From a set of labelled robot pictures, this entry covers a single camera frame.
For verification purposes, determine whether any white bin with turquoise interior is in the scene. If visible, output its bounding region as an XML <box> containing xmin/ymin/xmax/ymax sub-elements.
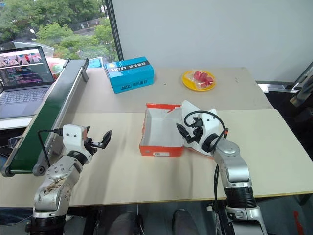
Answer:
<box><xmin>88</xmin><ymin>57</ymin><xmax>103</xmax><ymax>69</ymax></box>

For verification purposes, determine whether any white side desk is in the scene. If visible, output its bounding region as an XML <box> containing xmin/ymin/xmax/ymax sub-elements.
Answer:
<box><xmin>0</xmin><ymin>117</ymin><xmax>34</xmax><ymax>130</ymax></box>

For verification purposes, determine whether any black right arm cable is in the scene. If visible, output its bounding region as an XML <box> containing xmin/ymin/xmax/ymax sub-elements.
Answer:
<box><xmin>183</xmin><ymin>111</ymin><xmax>229</xmax><ymax>235</ymax></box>

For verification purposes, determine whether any clear plastic guard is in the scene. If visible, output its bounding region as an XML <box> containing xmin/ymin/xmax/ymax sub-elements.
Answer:
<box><xmin>8</xmin><ymin>137</ymin><xmax>23</xmax><ymax>149</ymax></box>

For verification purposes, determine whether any thin white cable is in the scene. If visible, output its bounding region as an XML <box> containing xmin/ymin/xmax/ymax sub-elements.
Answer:
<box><xmin>136</xmin><ymin>203</ymin><xmax>142</xmax><ymax>235</ymax></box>

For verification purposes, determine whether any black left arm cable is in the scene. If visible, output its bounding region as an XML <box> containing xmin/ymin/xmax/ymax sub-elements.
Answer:
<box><xmin>37</xmin><ymin>127</ymin><xmax>64</xmax><ymax>168</ymax></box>

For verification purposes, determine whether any grey open laptop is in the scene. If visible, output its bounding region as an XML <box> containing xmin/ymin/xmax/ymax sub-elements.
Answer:
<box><xmin>0</xmin><ymin>46</ymin><xmax>56</xmax><ymax>120</ymax></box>

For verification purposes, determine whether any yellow plastic plate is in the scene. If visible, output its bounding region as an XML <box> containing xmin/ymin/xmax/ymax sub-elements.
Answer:
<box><xmin>181</xmin><ymin>70</ymin><xmax>217</xmax><ymax>92</ymax></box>

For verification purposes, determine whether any black window pillar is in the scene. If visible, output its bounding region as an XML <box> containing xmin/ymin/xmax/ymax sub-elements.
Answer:
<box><xmin>108</xmin><ymin>0</ymin><xmax>124</xmax><ymax>62</ymax></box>

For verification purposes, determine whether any red box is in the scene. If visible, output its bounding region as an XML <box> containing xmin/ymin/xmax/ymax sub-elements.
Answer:
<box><xmin>139</xmin><ymin>99</ymin><xmax>218</xmax><ymax>160</ymax></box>

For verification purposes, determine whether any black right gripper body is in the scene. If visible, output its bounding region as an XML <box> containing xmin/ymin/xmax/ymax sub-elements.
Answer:
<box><xmin>192</xmin><ymin>126</ymin><xmax>204</xmax><ymax>144</ymax></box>

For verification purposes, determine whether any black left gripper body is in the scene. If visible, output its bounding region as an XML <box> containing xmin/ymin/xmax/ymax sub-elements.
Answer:
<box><xmin>83</xmin><ymin>137</ymin><xmax>98</xmax><ymax>157</ymax></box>

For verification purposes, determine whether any dark metal stand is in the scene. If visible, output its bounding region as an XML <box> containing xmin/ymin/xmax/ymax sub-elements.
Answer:
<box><xmin>290</xmin><ymin>80</ymin><xmax>313</xmax><ymax>108</ymax></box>

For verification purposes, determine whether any red floor object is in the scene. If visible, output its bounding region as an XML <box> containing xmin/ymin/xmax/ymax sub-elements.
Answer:
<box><xmin>293</xmin><ymin>211</ymin><xmax>304</xmax><ymax>235</ymax></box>

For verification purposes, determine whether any green conveyor belt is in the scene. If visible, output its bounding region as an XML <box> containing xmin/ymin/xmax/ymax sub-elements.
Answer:
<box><xmin>0</xmin><ymin>58</ymin><xmax>90</xmax><ymax>177</ymax></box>

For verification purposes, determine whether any bag of red sweets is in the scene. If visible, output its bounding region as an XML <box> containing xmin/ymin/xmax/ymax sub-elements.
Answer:
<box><xmin>187</xmin><ymin>70</ymin><xmax>216</xmax><ymax>89</ymax></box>

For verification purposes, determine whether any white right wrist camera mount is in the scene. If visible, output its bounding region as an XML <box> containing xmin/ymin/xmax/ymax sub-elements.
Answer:
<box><xmin>196</xmin><ymin>111</ymin><xmax>226</xmax><ymax>154</ymax></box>

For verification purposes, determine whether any blue cardboard box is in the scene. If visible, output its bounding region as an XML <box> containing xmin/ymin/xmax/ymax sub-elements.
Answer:
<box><xmin>103</xmin><ymin>56</ymin><xmax>156</xmax><ymax>94</ymax></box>

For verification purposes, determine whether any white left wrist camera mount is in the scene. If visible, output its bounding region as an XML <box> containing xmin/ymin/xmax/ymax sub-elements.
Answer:
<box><xmin>63</xmin><ymin>124</ymin><xmax>96</xmax><ymax>160</ymax></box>

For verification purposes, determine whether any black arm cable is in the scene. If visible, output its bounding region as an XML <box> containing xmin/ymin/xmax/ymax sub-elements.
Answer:
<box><xmin>37</xmin><ymin>127</ymin><xmax>64</xmax><ymax>168</ymax></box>
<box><xmin>183</xmin><ymin>111</ymin><xmax>229</xmax><ymax>235</ymax></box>

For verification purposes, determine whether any red green plastic bag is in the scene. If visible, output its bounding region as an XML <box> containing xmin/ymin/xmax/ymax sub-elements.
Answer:
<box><xmin>47</xmin><ymin>57</ymin><xmax>67</xmax><ymax>80</ymax></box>

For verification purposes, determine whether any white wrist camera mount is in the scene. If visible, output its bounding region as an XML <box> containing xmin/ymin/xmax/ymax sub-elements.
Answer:
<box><xmin>63</xmin><ymin>124</ymin><xmax>96</xmax><ymax>160</ymax></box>
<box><xmin>196</xmin><ymin>111</ymin><xmax>226</xmax><ymax>154</ymax></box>

